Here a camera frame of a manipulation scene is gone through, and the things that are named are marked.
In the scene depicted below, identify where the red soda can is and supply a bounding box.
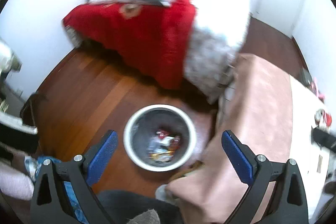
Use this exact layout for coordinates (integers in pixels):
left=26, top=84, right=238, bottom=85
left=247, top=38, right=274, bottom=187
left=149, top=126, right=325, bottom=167
left=314, top=109, right=332, bottom=127

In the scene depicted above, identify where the trash pile in bin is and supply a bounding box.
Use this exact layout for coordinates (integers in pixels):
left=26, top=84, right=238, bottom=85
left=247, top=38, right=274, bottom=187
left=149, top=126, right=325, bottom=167
left=147, top=129, right=182, bottom=163

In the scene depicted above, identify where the white round trash bin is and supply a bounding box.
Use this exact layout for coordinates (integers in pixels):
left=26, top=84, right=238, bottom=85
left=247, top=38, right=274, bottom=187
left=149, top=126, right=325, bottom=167
left=123, top=105, right=197, bottom=172

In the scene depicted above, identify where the blue cloth on floor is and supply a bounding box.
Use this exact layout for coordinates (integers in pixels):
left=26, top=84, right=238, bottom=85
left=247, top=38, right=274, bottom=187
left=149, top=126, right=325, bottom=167
left=24, top=156, right=88, bottom=223

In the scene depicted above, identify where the pink plush toy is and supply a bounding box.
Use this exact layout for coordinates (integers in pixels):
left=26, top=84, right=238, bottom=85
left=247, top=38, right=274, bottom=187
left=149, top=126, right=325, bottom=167
left=310, top=77, right=325, bottom=103

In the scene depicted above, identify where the pink striped bed cover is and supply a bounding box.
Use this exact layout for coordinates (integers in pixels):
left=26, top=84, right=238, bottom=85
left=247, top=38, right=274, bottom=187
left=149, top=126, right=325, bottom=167
left=156, top=53, right=336, bottom=224

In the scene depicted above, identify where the black bin liner bag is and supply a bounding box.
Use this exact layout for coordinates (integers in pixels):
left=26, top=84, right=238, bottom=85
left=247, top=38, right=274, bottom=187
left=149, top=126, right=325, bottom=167
left=131, top=109, right=190, bottom=167

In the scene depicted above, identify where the checkered grey white quilt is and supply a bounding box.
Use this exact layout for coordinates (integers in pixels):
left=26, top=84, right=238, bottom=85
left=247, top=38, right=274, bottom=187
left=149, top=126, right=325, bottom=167
left=183, top=0, right=251, bottom=104

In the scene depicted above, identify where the red fleece blanket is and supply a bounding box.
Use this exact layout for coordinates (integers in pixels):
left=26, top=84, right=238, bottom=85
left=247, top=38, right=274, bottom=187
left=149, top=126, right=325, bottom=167
left=63, top=0, right=196, bottom=90

